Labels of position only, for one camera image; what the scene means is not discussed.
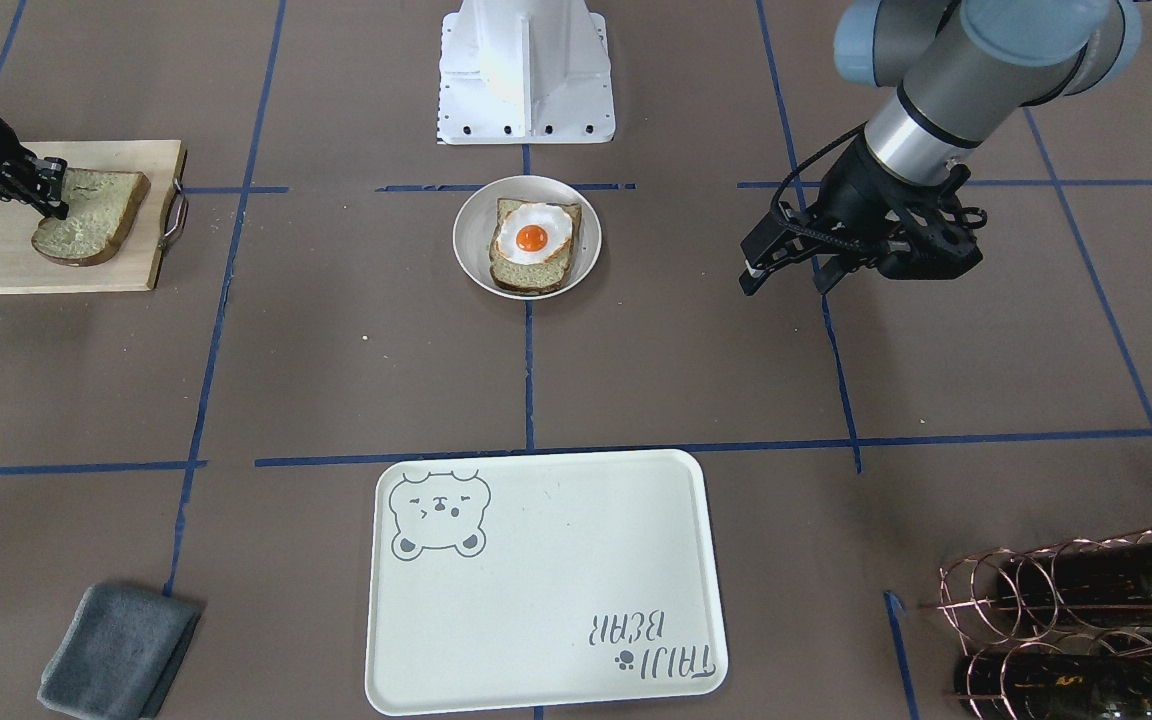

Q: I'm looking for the wooden cutting board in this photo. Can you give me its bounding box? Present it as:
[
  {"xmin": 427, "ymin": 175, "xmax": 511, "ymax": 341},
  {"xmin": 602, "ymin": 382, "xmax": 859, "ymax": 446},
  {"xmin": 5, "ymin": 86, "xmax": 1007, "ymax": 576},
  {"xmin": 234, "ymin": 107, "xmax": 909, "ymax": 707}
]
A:
[{"xmin": 0, "ymin": 138, "xmax": 187, "ymax": 295}]

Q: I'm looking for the copper wire bottle rack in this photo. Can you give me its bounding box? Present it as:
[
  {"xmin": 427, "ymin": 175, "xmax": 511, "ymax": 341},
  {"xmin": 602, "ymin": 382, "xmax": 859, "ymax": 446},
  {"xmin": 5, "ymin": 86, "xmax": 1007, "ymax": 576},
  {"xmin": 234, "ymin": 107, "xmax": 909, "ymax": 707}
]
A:
[{"xmin": 929, "ymin": 528, "xmax": 1152, "ymax": 719}]

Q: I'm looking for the green wine bottle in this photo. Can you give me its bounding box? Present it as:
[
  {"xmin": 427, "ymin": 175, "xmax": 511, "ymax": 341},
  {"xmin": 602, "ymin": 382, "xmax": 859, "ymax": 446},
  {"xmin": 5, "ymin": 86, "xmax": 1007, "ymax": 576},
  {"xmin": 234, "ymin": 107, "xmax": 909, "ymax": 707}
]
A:
[
  {"xmin": 954, "ymin": 651, "xmax": 1152, "ymax": 719},
  {"xmin": 995, "ymin": 543, "xmax": 1152, "ymax": 629}
]

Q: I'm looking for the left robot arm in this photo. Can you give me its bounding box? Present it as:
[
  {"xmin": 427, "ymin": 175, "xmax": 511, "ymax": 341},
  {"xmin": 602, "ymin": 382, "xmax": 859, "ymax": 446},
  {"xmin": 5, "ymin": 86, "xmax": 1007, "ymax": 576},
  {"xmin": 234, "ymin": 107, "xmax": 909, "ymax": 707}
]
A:
[{"xmin": 740, "ymin": 1, "xmax": 1143, "ymax": 295}]

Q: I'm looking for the middle green wine bottle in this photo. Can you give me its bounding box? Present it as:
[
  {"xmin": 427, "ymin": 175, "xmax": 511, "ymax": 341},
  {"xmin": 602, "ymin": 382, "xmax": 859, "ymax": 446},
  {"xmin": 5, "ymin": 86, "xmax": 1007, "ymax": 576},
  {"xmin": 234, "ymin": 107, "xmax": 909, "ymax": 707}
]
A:
[{"xmin": 995, "ymin": 543, "xmax": 1152, "ymax": 629}]

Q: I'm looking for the front green wine bottle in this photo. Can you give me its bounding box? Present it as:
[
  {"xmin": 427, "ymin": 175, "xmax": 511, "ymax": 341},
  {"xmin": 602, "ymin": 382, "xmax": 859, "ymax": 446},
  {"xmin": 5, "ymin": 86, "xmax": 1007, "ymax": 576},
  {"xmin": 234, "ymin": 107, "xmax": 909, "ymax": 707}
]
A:
[{"xmin": 954, "ymin": 651, "xmax": 1152, "ymax": 719}]

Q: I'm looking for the grey folded cloth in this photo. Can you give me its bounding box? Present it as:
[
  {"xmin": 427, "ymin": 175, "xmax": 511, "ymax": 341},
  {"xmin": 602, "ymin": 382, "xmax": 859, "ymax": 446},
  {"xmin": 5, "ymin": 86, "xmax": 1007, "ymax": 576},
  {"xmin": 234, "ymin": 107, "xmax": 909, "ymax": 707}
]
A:
[{"xmin": 37, "ymin": 583, "xmax": 202, "ymax": 719}]

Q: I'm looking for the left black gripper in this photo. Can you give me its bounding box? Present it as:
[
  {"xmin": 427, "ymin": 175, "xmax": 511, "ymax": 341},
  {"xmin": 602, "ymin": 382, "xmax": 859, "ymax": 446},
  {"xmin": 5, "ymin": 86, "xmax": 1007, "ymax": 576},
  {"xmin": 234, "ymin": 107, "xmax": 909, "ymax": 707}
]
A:
[{"xmin": 738, "ymin": 135, "xmax": 987, "ymax": 296}]

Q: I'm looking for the fried egg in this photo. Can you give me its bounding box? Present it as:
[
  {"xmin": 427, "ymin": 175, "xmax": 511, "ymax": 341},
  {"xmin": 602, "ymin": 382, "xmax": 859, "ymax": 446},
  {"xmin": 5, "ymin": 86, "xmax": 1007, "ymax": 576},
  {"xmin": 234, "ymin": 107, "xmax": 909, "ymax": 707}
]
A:
[{"xmin": 492, "ymin": 202, "xmax": 575, "ymax": 265}]

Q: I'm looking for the white plate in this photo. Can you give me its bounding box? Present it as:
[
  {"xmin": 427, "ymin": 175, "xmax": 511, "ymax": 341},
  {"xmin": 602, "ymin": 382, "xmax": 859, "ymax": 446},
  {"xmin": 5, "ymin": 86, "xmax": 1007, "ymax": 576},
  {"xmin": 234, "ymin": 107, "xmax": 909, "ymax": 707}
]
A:
[{"xmin": 452, "ymin": 176, "xmax": 604, "ymax": 300}]

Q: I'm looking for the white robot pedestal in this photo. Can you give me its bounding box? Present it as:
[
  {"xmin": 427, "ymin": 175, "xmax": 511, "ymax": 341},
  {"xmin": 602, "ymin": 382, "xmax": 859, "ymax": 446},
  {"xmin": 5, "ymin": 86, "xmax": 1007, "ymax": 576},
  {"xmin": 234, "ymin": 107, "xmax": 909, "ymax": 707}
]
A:
[{"xmin": 435, "ymin": 1, "xmax": 617, "ymax": 146}]

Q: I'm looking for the cream bear tray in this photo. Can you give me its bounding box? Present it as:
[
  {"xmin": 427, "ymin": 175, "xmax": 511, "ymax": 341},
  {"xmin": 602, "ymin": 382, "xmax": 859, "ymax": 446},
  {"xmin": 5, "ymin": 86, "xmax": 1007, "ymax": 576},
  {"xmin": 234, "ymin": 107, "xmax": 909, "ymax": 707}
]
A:
[{"xmin": 364, "ymin": 448, "xmax": 730, "ymax": 717}]

